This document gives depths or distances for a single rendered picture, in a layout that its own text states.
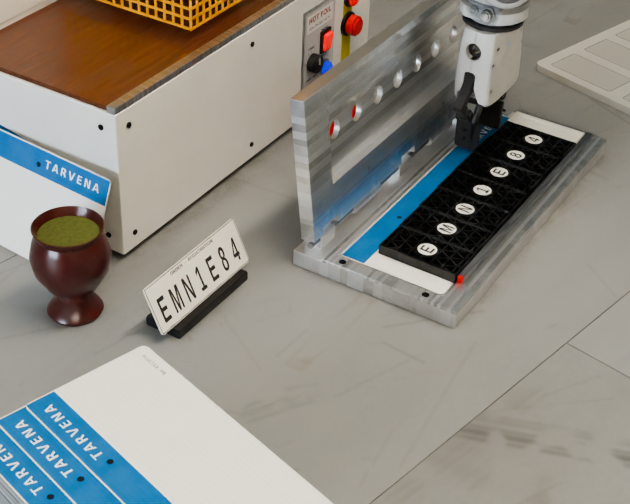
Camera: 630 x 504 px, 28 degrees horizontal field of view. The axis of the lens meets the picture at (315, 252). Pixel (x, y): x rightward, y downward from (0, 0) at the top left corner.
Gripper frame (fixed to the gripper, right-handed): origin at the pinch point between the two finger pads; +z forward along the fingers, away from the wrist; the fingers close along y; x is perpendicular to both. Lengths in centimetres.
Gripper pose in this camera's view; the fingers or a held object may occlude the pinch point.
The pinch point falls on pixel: (478, 125)
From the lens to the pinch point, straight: 164.5
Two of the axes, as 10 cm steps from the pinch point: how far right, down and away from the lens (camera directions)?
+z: -0.4, 8.1, 5.9
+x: -8.5, -3.4, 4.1
